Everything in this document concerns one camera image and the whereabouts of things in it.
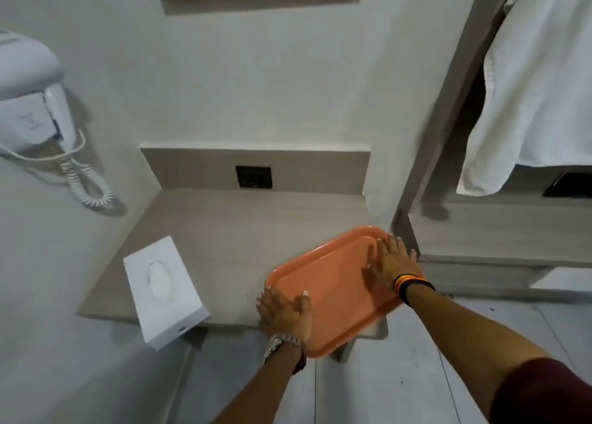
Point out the person's right hand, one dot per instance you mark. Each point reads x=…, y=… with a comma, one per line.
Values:
x=397, y=262

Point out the person's left hand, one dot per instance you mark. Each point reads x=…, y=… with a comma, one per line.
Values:
x=286, y=315

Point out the orange plastic tray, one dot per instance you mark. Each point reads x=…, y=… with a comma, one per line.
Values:
x=335, y=289

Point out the white tissue box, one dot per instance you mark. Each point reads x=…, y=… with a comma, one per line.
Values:
x=162, y=292

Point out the person's left forearm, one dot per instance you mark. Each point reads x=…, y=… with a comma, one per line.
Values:
x=259, y=386

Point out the person's right forearm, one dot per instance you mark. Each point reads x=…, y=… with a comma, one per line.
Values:
x=462, y=336

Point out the beige wooden countertop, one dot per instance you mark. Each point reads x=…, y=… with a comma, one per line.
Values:
x=240, y=234

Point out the striped wristband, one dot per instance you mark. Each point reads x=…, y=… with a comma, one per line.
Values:
x=409, y=283

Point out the silver wristwatch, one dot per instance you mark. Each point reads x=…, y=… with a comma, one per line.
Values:
x=283, y=343

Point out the beige wooden shelf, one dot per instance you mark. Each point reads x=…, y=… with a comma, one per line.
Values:
x=499, y=234

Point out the dark red sleeve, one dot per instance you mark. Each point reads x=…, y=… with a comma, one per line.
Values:
x=545, y=393

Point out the white hanging towel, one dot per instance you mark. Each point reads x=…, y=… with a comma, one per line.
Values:
x=532, y=90

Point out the white wall-mounted hair dryer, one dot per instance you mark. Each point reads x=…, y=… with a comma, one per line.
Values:
x=30, y=100

